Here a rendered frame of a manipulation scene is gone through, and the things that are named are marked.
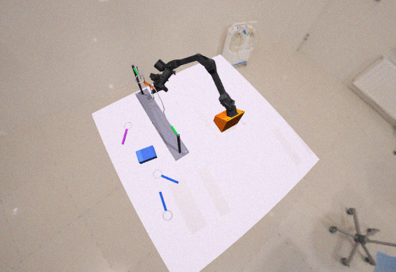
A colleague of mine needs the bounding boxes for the blue rectangular block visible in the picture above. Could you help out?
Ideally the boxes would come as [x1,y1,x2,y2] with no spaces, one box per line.
[136,145,157,164]

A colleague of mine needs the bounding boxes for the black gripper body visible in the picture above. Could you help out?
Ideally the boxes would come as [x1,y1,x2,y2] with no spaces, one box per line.
[151,74,169,93]

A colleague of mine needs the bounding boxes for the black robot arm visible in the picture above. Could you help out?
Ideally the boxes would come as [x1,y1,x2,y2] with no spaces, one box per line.
[149,53,239,117]

